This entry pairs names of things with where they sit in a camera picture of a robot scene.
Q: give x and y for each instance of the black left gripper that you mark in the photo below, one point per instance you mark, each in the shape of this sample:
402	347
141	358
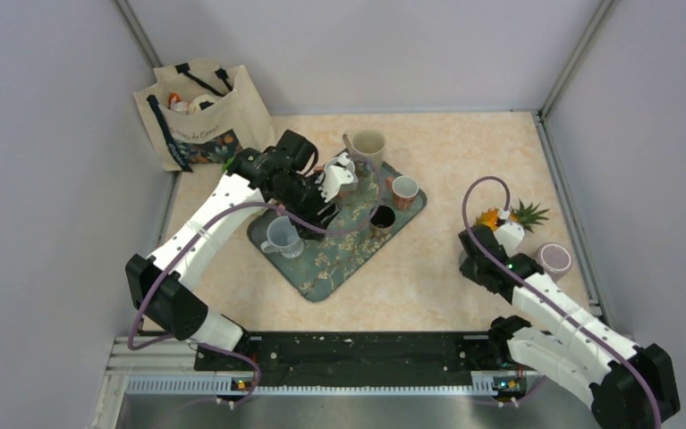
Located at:
326	215

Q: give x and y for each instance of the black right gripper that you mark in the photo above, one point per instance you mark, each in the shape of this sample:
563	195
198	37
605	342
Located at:
468	270

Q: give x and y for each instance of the grey blue glass mug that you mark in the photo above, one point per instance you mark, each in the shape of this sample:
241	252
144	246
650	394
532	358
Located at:
283	238

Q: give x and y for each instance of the beige tall mug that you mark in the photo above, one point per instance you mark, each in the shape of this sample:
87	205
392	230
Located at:
367	148

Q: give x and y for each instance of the brown dark mug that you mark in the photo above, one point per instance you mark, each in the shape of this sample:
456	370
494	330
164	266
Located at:
381	222

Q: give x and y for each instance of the salmon pink text mug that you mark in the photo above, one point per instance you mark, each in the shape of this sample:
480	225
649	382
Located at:
404	190

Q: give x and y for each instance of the pink flower mug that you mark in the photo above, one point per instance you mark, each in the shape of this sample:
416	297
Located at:
335	181

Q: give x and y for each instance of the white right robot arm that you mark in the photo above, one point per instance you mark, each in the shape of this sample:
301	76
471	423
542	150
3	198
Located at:
623	384

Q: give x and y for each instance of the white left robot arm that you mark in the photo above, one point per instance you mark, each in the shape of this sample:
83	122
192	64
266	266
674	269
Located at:
162	284

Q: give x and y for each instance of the lilac purple mug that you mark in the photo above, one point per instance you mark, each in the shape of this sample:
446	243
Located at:
555	259

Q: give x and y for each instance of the green lettuce toy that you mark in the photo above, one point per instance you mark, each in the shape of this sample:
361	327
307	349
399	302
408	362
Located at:
227	163

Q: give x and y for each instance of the green spiky plant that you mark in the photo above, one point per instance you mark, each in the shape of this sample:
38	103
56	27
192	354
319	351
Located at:
529	216

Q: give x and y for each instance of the beige tote bag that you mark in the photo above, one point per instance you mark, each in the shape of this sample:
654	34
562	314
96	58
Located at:
200	112

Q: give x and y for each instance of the blue floral tray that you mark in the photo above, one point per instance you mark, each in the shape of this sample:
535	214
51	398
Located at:
325	265

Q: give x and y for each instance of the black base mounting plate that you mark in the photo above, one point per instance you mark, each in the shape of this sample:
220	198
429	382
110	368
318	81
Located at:
364	359

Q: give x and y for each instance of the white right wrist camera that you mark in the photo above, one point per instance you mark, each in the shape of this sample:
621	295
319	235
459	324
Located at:
509	234

